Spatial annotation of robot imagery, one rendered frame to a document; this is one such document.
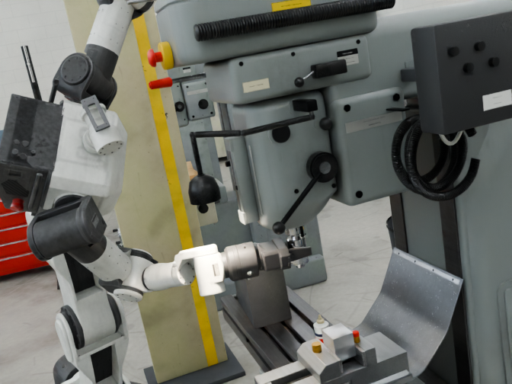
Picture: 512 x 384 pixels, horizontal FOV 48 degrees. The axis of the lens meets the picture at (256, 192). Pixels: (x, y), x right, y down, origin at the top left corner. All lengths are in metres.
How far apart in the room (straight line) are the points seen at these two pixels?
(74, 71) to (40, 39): 8.76
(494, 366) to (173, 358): 2.13
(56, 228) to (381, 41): 0.86
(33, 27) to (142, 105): 7.38
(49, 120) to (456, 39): 0.95
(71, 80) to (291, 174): 0.62
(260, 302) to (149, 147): 1.52
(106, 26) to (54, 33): 8.70
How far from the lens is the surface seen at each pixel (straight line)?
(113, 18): 1.66
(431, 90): 1.19
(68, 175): 1.44
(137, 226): 3.14
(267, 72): 1.27
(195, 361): 3.47
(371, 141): 1.38
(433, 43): 1.16
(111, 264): 1.51
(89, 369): 1.95
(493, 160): 1.51
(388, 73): 1.41
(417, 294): 1.69
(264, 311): 1.77
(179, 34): 1.24
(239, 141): 1.35
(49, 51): 10.32
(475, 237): 1.53
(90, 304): 1.86
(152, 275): 1.56
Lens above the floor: 1.74
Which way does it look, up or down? 14 degrees down
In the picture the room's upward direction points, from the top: 10 degrees counter-clockwise
